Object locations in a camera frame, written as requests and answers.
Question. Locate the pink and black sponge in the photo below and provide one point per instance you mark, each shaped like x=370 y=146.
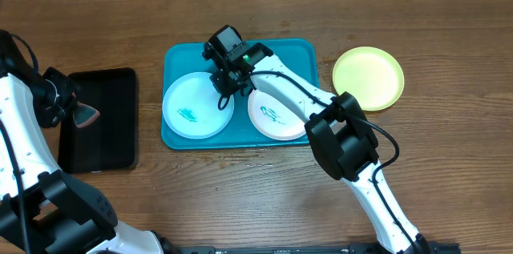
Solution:
x=84 y=115

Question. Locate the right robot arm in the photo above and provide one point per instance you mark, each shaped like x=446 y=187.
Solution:
x=342 y=140

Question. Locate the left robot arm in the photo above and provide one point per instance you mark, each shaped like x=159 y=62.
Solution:
x=44 y=209

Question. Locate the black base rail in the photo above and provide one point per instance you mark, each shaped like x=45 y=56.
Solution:
x=355 y=248

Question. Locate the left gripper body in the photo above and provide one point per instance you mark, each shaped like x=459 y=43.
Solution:
x=52 y=97

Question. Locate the light blue plate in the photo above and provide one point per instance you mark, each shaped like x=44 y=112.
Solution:
x=191 y=107

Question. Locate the teal plastic tray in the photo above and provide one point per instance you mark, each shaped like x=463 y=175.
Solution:
x=185 y=58

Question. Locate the yellow-green plate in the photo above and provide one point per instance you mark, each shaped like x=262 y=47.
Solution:
x=373 y=76

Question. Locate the white plate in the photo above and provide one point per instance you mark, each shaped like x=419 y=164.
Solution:
x=273 y=119

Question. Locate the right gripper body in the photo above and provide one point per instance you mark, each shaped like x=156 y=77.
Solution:
x=229 y=85

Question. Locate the black water tray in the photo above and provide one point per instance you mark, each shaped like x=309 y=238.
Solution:
x=111 y=141

